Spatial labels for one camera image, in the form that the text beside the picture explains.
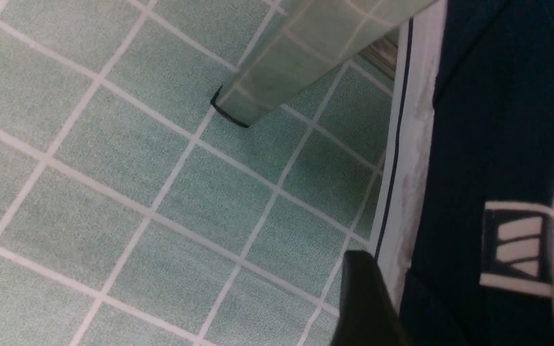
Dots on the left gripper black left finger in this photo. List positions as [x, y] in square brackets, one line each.
[366, 313]

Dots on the navy slip-on shoe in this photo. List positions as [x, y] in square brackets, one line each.
[465, 236]

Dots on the metal shoe rack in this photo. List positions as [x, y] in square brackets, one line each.
[316, 36]

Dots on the green grid floor mat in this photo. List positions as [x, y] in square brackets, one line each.
[132, 214]

